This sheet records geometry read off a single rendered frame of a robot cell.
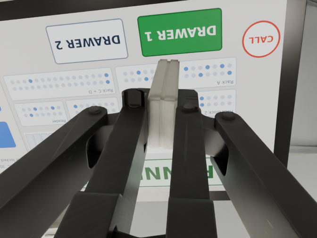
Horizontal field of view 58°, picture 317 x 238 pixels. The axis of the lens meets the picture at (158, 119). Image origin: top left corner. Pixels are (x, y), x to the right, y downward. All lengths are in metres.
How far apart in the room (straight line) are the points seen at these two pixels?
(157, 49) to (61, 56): 0.12
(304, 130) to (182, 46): 1.56
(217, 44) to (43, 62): 0.21
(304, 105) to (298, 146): 0.27
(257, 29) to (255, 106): 0.09
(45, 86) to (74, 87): 0.04
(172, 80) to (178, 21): 0.18
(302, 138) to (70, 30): 1.61
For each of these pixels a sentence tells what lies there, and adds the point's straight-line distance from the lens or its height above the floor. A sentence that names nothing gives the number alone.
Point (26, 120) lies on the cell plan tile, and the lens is 0.44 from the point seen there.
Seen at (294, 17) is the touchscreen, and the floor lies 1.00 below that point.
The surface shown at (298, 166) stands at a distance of 1.77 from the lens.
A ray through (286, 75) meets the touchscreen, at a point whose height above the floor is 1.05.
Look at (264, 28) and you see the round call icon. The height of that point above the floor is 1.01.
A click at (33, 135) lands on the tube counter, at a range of 0.45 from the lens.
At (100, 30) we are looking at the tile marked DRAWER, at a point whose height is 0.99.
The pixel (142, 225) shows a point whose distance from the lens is 1.22.
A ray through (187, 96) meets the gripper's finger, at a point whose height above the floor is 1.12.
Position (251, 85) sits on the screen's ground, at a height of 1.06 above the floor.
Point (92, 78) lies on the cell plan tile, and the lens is 0.37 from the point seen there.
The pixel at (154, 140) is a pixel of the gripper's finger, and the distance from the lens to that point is 0.15.
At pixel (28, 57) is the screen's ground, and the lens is 0.40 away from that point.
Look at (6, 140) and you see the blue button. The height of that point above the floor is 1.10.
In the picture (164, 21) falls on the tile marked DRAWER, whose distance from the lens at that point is 0.34.
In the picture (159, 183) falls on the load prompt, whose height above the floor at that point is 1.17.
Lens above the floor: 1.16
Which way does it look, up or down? 12 degrees down
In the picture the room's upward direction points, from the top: 179 degrees clockwise
